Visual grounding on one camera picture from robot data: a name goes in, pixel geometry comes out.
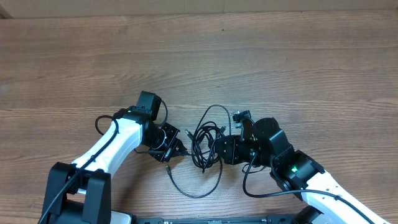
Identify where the thin black braided cable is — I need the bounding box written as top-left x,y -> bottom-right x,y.
165,104 -> 233,199

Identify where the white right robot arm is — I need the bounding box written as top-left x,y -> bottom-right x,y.
215,111 -> 386,224

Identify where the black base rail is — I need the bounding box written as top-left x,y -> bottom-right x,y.
131,214 -> 296,224

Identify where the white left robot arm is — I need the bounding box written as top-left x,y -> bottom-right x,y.
39,106 -> 188,224

